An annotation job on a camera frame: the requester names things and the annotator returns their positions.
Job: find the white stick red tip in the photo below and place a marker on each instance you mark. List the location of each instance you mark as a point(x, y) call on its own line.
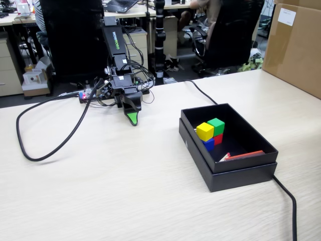
point(224, 157)
point(227, 158)

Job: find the white product box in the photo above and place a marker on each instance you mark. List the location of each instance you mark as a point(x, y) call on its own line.
point(32, 79)

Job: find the orange red stick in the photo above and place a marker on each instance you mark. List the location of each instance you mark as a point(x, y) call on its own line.
point(247, 154)

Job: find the beige drawer cabinet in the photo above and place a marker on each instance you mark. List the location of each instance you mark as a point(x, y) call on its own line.
point(8, 67)
point(139, 42)

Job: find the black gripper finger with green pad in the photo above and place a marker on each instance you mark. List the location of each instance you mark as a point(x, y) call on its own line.
point(133, 119)
point(133, 101)

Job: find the blue wooden cube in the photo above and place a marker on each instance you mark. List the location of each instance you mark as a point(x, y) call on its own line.
point(208, 145)

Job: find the cardboard scraps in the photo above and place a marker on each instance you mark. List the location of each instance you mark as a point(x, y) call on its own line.
point(173, 64)

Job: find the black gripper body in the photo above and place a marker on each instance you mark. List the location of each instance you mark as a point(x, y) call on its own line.
point(121, 84)

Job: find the tall black office chair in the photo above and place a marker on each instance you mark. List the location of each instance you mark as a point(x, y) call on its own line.
point(72, 37)

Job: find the beige office desk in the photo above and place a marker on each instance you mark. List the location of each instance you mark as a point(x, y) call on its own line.
point(7, 21)
point(135, 12)

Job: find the yellow wooden cube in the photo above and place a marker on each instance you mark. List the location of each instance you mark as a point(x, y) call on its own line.
point(205, 131)

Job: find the red wooden cube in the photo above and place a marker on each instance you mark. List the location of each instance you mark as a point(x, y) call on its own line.
point(218, 139)

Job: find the black cardboard box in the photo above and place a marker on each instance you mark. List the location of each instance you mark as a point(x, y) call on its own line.
point(240, 179)
point(245, 163)

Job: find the white shipping label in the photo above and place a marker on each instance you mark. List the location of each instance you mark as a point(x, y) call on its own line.
point(287, 16)

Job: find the small open cardboard box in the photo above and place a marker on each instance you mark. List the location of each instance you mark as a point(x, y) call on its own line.
point(35, 91)

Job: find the blue controller circuit board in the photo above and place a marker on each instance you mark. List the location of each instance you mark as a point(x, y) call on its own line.
point(82, 95)

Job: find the black pole white rings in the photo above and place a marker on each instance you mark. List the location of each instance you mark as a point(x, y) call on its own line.
point(160, 37)

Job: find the green wooden cube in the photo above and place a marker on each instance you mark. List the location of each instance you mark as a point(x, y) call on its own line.
point(217, 125)

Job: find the black laptop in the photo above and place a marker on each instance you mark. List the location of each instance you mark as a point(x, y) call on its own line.
point(120, 5)

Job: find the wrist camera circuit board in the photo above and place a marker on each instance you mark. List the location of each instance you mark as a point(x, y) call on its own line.
point(103, 91)

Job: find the large brown cardboard box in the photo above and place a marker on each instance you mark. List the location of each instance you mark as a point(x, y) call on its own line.
point(296, 50)

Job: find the seated person beige shirt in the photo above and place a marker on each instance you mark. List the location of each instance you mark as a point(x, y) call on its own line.
point(213, 12)

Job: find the clear plastic bag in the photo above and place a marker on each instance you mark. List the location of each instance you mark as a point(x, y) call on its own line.
point(169, 80)

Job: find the green plush toy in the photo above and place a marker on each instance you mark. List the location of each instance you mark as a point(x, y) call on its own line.
point(250, 66)

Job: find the black armrest office chair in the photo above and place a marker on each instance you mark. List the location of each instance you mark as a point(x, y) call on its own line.
point(233, 37)

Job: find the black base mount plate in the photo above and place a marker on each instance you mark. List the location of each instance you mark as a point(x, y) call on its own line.
point(85, 101)

